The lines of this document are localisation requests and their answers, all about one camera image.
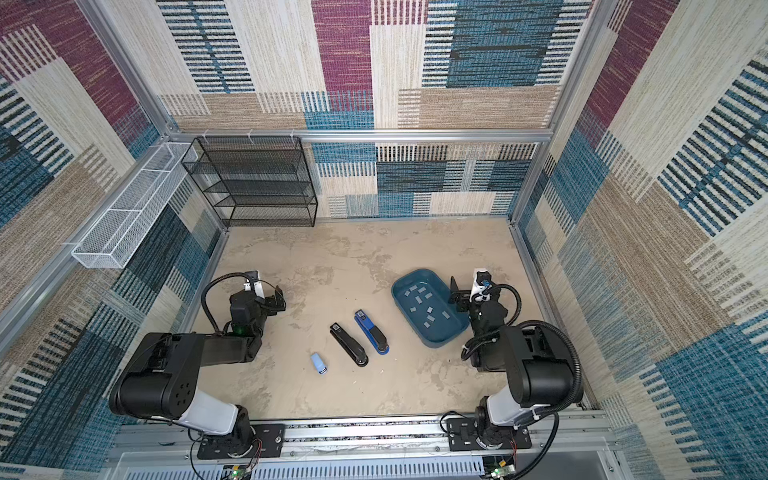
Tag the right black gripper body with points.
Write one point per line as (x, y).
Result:
(462, 297)

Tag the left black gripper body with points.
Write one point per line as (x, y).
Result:
(270, 300)

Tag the black stapler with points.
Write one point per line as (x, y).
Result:
(350, 345)

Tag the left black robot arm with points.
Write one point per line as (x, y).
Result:
(160, 381)

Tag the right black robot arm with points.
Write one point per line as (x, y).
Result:
(543, 372)

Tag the teal plastic tray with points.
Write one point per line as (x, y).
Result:
(423, 298)

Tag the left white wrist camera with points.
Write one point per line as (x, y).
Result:
(254, 284)

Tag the black wire mesh shelf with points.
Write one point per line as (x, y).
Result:
(254, 181)

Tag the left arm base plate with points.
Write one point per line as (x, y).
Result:
(261, 441)

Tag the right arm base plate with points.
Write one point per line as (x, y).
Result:
(467, 434)

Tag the white wire mesh basket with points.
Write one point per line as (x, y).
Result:
(117, 234)

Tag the aluminium mounting rail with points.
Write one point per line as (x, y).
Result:
(389, 447)

